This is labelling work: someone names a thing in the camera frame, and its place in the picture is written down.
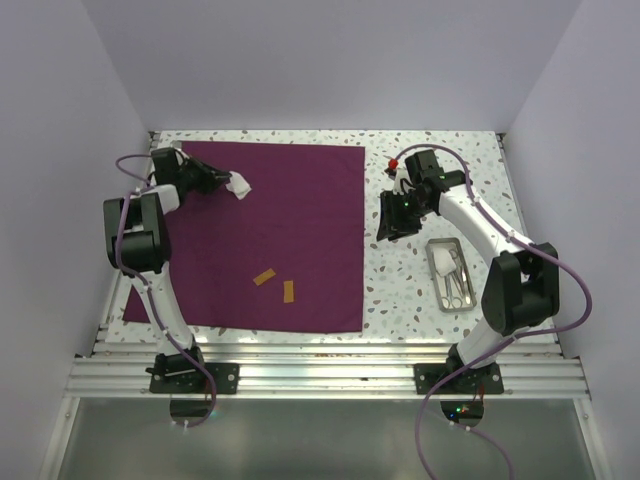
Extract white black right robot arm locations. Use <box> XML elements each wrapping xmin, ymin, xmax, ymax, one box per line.
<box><xmin>376</xmin><ymin>149</ymin><xmax>559</xmax><ymax>393</ymax></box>

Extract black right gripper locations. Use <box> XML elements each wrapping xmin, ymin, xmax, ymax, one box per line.
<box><xmin>377</xmin><ymin>189</ymin><xmax>433</xmax><ymax>242</ymax></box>

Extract white gauze pad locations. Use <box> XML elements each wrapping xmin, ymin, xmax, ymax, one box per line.
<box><xmin>432</xmin><ymin>247</ymin><xmax>457</xmax><ymax>278</ymax></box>
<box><xmin>225</xmin><ymin>171</ymin><xmax>252</xmax><ymax>200</ymax></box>

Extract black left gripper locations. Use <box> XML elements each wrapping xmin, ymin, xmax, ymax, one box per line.
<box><xmin>176</xmin><ymin>154</ymin><xmax>231</xmax><ymax>196</ymax></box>

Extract curved steel tweezers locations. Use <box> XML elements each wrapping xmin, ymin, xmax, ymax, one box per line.
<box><xmin>459</xmin><ymin>261</ymin><xmax>471</xmax><ymax>304</ymax></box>

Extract steel surgical scissors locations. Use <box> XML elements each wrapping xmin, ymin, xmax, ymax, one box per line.
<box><xmin>441</xmin><ymin>273</ymin><xmax>463</xmax><ymax>310</ymax></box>

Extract steel instrument tray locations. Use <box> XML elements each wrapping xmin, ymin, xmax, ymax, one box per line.
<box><xmin>426</xmin><ymin>238</ymin><xmax>477</xmax><ymax>313</ymax></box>

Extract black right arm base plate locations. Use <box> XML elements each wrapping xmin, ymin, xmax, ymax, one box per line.
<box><xmin>413</xmin><ymin>362</ymin><xmax>505</xmax><ymax>395</ymax></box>

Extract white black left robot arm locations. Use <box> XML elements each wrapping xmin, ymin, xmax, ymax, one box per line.
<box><xmin>103</xmin><ymin>148</ymin><xmax>232</xmax><ymax>393</ymax></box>

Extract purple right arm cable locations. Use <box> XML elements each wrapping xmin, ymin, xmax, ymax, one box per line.
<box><xmin>394</xmin><ymin>144</ymin><xmax>596</xmax><ymax>480</ymax></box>

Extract steel surgical forceps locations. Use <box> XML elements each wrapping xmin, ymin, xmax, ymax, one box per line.
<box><xmin>448</xmin><ymin>249</ymin><xmax>469</xmax><ymax>296</ymax></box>

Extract tan adhesive bandage strip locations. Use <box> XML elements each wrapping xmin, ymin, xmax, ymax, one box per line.
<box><xmin>253</xmin><ymin>268</ymin><xmax>276</xmax><ymax>286</ymax></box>
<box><xmin>283</xmin><ymin>280</ymin><xmax>295</xmax><ymax>304</ymax></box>

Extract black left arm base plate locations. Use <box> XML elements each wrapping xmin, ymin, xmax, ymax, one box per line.
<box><xmin>145</xmin><ymin>362</ymin><xmax>240</xmax><ymax>395</ymax></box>

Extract aluminium frame rail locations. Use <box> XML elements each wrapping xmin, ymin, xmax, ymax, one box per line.
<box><xmin>64</xmin><ymin>342</ymin><xmax>590</xmax><ymax>400</ymax></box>

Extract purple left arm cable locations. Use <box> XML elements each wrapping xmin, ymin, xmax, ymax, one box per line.
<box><xmin>114</xmin><ymin>153</ymin><xmax>221</xmax><ymax>431</ymax></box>

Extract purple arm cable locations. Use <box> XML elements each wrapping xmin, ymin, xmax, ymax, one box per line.
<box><xmin>114</xmin><ymin>153</ymin><xmax>221</xmax><ymax>431</ymax></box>
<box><xmin>394</xmin><ymin>144</ymin><xmax>596</xmax><ymax>480</ymax></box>

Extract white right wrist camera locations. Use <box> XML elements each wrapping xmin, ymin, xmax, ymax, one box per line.
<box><xmin>384</xmin><ymin>158</ymin><xmax>413</xmax><ymax>195</ymax></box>

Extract purple cloth mat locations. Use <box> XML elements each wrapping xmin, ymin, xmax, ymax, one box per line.
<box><xmin>122</xmin><ymin>141</ymin><xmax>366</xmax><ymax>335</ymax></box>

